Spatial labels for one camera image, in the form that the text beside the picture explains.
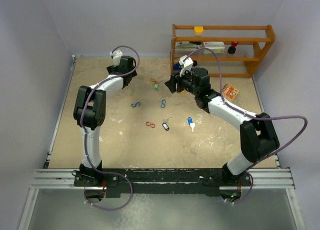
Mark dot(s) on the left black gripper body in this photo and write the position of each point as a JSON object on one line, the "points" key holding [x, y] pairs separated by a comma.
{"points": [[112, 68]]}

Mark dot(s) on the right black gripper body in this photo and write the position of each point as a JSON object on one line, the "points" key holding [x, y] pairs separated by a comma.
{"points": [[185, 82]]}

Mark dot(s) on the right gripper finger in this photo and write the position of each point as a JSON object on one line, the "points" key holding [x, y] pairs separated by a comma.
{"points": [[171, 86], [174, 78]]}

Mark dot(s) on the key with green tag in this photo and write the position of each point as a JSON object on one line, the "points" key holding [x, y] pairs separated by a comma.
{"points": [[156, 85]]}

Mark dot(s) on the orange carabiner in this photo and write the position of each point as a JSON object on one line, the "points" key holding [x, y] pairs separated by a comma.
{"points": [[154, 80]]}

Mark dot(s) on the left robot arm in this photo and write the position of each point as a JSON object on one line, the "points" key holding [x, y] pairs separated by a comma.
{"points": [[90, 113]]}

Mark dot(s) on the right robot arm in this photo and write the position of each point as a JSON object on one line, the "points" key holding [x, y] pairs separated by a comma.
{"points": [[258, 137]]}

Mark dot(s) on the blue stapler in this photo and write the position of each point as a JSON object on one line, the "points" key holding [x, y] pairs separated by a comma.
{"points": [[177, 67]]}

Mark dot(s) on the blue carabiner centre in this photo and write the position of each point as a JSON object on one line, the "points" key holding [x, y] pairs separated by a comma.
{"points": [[163, 103]]}

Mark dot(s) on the grey stapler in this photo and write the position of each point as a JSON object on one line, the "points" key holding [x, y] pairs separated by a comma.
{"points": [[187, 45]]}

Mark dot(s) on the orange spiral notebook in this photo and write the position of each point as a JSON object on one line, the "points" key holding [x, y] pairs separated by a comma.
{"points": [[229, 92]]}

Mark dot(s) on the key with blue tag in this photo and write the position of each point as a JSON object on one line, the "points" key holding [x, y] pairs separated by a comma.
{"points": [[191, 124]]}

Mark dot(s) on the white and red box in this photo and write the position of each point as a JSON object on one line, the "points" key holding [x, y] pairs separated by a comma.
{"points": [[216, 47]]}

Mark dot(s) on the wooden shelf rack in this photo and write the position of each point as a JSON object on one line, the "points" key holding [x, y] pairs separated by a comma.
{"points": [[254, 42]]}

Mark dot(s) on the red carabiner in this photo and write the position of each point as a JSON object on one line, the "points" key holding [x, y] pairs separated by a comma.
{"points": [[149, 124]]}

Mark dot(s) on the red and black stamp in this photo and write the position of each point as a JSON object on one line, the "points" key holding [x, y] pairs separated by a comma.
{"points": [[232, 48]]}

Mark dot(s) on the yellow lidded jar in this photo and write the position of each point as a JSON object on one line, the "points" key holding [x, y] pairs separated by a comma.
{"points": [[198, 30]]}

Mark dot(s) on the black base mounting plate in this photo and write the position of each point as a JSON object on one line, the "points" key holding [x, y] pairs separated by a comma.
{"points": [[207, 181]]}

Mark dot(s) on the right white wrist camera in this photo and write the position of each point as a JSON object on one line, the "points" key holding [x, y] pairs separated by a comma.
{"points": [[186, 64]]}

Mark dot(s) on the aluminium rail frame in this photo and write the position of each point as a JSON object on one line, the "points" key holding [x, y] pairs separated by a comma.
{"points": [[261, 179]]}

